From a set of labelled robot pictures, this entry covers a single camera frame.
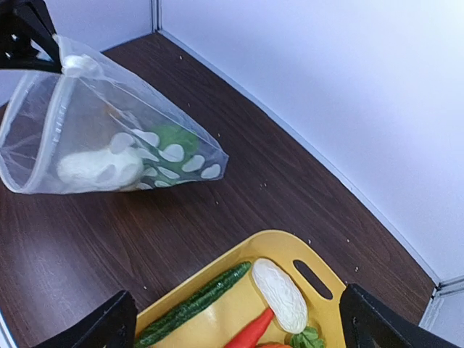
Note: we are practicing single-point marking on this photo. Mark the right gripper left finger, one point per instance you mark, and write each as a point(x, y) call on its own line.
point(113, 324)

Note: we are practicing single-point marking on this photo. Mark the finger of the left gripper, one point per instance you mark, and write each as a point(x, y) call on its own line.
point(27, 37)

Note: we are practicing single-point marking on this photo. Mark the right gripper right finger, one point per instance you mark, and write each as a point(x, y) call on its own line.
point(368, 322)

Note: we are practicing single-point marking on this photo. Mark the dark green toy cucumber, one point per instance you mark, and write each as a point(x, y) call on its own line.
point(198, 302)

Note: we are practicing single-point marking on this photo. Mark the orange toy pumpkin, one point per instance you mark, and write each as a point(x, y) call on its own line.
point(274, 345)

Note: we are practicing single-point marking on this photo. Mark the red toy pepper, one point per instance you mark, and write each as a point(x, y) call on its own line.
point(252, 333)

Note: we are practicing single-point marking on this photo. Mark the clear dotted zip bag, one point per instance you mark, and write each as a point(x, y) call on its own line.
point(93, 103)

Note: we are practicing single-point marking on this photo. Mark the white toy radish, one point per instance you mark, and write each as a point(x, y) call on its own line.
point(100, 170)

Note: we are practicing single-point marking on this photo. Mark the green toy bitter gourd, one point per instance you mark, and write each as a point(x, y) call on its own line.
point(174, 146)

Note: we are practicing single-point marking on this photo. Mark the green leafy toy vegetable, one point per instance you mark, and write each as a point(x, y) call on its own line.
point(308, 338)

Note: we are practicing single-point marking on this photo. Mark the yellow plastic basket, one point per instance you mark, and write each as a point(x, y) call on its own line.
point(220, 322)

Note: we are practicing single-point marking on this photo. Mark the right aluminium corner post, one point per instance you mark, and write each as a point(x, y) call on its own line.
point(444, 310)

